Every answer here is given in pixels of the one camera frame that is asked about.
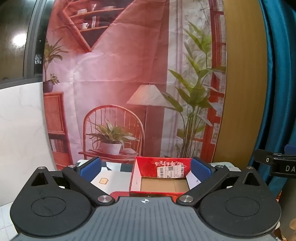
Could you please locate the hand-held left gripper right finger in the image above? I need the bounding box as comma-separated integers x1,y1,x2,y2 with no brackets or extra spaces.
177,157,269,207

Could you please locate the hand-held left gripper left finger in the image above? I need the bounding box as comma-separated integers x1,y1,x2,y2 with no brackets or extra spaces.
23,157,115,207

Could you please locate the red strawberry cardboard box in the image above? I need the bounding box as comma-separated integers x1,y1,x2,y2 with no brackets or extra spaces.
129,156,204,198

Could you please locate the printed bear table mat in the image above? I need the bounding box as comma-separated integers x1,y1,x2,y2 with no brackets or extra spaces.
75,159,240,197

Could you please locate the blue curtain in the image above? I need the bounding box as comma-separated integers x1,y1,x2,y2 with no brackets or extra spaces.
253,0,296,202

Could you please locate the yellow wooden board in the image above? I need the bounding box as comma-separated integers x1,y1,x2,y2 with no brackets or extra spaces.
211,0,275,163

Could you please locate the printed room scene backdrop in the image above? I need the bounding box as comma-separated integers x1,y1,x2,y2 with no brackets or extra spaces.
43,0,228,171

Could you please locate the dark window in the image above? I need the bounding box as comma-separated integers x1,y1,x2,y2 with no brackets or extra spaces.
0,0,56,90

